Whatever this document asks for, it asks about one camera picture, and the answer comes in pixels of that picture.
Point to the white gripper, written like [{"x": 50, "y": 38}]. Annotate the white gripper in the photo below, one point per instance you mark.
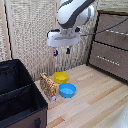
[{"x": 62, "y": 39}]

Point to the yellow bowl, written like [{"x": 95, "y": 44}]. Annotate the yellow bowl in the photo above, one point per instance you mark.
[{"x": 61, "y": 77}]

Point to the beige woven folding screen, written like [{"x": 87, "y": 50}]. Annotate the beige woven folding screen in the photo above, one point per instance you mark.
[{"x": 30, "y": 33}]

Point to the blue bowl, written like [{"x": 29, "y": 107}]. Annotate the blue bowl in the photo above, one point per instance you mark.
[{"x": 67, "y": 90}]

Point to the brown drawer cabinet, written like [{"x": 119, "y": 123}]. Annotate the brown drawer cabinet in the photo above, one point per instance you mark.
[{"x": 109, "y": 46}]

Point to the black fabric storage box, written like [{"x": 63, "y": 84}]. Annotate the black fabric storage box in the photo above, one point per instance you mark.
[{"x": 18, "y": 96}]

